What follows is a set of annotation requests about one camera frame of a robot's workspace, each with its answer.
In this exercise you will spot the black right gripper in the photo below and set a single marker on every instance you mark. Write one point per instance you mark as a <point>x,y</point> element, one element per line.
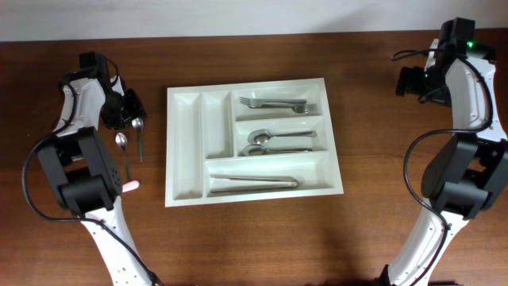
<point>415,75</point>

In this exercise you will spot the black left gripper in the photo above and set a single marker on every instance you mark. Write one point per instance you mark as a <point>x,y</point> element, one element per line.
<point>137,110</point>

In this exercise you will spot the small teaspoon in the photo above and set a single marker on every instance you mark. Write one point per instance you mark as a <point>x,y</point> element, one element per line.
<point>122,143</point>
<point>138,125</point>

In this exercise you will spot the pink plastic knife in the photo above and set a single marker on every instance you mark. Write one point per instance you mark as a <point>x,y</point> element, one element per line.
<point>130,186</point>

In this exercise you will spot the steel fork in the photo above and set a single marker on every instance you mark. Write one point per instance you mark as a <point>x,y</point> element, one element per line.
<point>297,108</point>
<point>260,102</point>

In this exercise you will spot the steel tablespoon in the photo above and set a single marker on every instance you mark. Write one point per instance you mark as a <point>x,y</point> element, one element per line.
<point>261,136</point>
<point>259,150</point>

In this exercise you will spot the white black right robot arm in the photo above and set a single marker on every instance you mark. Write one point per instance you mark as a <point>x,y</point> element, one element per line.
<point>470,171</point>

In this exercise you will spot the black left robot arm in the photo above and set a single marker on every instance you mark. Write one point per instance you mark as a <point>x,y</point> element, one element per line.
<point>83,175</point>

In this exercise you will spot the white plastic cutlery tray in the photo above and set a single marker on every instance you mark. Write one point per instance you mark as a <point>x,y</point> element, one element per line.
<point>207,127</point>

